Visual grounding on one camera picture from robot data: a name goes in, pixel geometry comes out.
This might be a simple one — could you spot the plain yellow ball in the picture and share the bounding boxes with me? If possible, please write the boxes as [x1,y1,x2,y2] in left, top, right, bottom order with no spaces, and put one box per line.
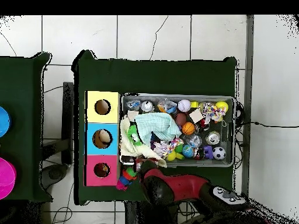
[214,100,229,113]

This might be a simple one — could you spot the black chair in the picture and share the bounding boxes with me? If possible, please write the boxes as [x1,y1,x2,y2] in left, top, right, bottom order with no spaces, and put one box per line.
[61,81,75,165]

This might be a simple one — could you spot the black and white soccer ball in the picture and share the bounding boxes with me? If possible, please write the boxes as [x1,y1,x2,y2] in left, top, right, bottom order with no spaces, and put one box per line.
[212,146,227,160]

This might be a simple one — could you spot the brown toy football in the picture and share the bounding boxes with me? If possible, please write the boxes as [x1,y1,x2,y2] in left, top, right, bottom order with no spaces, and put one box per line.
[175,112,187,127]

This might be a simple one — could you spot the light blue waffle cloth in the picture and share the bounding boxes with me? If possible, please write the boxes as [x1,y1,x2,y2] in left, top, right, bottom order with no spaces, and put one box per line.
[134,113,182,145]

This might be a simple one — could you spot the multicolour fuzzy caterpillar toy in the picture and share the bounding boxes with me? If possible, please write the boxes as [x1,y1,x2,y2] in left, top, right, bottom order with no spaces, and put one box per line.
[115,166,138,191]

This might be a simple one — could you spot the dark green table cloth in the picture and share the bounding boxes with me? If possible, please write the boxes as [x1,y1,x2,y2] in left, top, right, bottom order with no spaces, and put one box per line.
[71,50,239,206]

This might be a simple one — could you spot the blue globe ball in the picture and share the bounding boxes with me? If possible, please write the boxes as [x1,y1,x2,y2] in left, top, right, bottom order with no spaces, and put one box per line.
[182,144,195,158]

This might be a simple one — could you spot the black cable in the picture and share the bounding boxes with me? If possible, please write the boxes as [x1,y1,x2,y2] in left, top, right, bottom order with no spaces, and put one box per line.
[235,121,299,128]

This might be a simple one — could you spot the colourful knotted cloth ball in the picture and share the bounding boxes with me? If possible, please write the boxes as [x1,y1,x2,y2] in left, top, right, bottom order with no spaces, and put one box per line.
[152,137,185,158]
[201,101,228,123]

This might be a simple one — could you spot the green spiky ball with eyes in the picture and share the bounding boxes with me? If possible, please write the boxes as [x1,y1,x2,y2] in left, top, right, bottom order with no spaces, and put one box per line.
[127,124,144,146]

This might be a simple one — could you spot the yellow smiley ball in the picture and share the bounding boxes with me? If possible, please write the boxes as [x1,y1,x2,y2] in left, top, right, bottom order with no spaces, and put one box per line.
[166,150,185,162]

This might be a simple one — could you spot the shallow clear mesh bin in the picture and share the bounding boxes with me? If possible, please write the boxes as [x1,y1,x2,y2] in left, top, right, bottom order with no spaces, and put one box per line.
[119,92,236,168]

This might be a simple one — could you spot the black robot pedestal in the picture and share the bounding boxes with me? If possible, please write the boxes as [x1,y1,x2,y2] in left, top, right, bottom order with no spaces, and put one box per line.
[124,201,179,224]

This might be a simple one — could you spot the dark green side table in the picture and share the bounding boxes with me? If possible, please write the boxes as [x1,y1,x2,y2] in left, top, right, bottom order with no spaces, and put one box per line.
[0,52,53,202]

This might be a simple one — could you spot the orange toy basketball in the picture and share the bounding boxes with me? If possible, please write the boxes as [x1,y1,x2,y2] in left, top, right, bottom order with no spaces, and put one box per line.
[181,121,196,135]

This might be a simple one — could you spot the blue bowl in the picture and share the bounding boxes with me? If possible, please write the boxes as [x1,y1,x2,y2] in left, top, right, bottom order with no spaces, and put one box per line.
[0,106,12,138]

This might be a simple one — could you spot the cream waffle cloth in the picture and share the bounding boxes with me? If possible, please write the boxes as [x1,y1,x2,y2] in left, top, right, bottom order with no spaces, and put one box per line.
[119,116,168,168]

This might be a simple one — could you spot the pink bowl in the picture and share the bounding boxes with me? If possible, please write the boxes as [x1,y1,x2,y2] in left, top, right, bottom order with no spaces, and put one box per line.
[0,157,17,200]

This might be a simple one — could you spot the white baseball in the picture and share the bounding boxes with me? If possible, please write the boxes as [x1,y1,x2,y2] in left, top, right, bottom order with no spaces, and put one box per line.
[178,99,192,113]

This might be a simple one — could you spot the crushed soda can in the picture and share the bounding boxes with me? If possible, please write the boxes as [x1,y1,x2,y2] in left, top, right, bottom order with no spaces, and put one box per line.
[206,131,221,145]

